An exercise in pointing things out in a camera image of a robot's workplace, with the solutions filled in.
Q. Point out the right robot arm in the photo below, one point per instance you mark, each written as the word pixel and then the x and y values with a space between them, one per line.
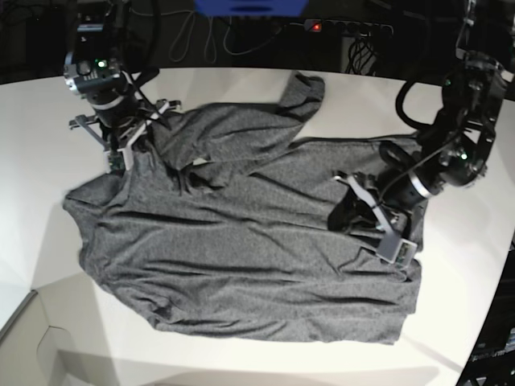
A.
pixel 103 32

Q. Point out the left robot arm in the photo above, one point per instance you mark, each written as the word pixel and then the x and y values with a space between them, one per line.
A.
pixel 488 29

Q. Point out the grey t-shirt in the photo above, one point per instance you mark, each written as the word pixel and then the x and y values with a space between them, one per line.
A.
pixel 220 229

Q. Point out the blue box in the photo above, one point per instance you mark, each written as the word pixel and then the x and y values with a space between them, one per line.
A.
pixel 230 8

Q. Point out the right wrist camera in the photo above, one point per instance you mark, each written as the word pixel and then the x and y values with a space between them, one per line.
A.
pixel 118 161

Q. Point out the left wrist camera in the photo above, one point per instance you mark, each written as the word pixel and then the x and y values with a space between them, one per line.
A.
pixel 396 250

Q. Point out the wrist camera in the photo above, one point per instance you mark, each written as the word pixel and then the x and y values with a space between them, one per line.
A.
pixel 396 250
pixel 118 161

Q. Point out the grey cardboard box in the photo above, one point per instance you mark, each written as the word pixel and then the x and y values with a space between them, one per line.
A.
pixel 35 351

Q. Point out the black power strip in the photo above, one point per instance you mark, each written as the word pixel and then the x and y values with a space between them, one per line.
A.
pixel 347 28

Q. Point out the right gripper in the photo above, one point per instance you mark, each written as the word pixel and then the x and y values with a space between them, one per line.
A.
pixel 103 85

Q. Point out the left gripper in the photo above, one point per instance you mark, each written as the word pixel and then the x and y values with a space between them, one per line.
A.
pixel 454 148

